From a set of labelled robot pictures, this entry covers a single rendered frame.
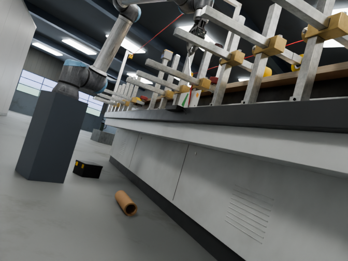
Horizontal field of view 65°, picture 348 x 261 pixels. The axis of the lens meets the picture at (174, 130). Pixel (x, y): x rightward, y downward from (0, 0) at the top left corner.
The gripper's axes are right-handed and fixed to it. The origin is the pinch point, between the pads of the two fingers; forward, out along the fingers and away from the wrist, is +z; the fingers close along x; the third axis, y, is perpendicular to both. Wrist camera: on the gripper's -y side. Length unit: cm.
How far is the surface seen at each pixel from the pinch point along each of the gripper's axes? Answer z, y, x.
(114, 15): -220, -529, -7
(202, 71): 9.5, 8.4, 7.2
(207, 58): 1.6, 8.5, 7.8
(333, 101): 34, 96, 4
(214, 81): 13.6, 13.6, 13.3
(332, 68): 14, 78, 22
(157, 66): 17.8, 12.1, -20.0
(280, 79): 15, 54, 22
